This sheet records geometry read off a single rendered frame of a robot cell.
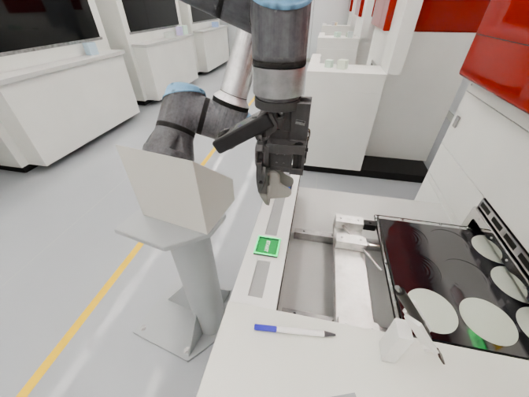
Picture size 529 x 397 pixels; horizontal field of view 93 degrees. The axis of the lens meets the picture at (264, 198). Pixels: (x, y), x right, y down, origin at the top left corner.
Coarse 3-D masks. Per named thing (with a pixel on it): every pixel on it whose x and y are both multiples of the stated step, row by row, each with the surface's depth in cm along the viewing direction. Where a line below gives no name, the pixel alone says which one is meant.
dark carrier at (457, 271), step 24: (384, 240) 70; (408, 240) 69; (432, 240) 69; (456, 240) 69; (408, 264) 63; (432, 264) 63; (456, 264) 63; (480, 264) 63; (408, 288) 58; (432, 288) 58; (456, 288) 58; (480, 288) 58; (456, 312) 53; (432, 336) 49; (456, 336) 49
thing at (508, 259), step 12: (468, 216) 76; (480, 216) 71; (480, 228) 70; (492, 228) 67; (492, 240) 66; (504, 252) 61; (504, 264) 61; (516, 264) 58; (516, 276) 57; (528, 276) 55; (528, 288) 54; (528, 300) 53
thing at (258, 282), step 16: (272, 208) 71; (288, 208) 71; (256, 224) 65; (272, 224) 66; (288, 224) 65; (256, 240) 61; (256, 256) 57; (240, 272) 54; (256, 272) 55; (272, 272) 54; (240, 288) 51; (256, 288) 51; (272, 288) 51; (256, 304) 48; (272, 304) 48
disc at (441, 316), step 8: (416, 288) 58; (416, 296) 56; (424, 296) 56; (432, 296) 56; (440, 296) 56; (424, 304) 55; (432, 304) 55; (440, 304) 55; (448, 304) 55; (424, 312) 53; (432, 312) 53; (440, 312) 53; (448, 312) 53; (432, 320) 52; (440, 320) 52; (448, 320) 52; (456, 320) 52; (432, 328) 51; (440, 328) 51; (448, 328) 51; (456, 328) 51
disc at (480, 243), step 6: (474, 240) 69; (480, 240) 69; (486, 240) 69; (474, 246) 68; (480, 246) 68; (486, 246) 68; (480, 252) 66; (486, 252) 66; (492, 252) 66; (492, 258) 64; (498, 258) 64
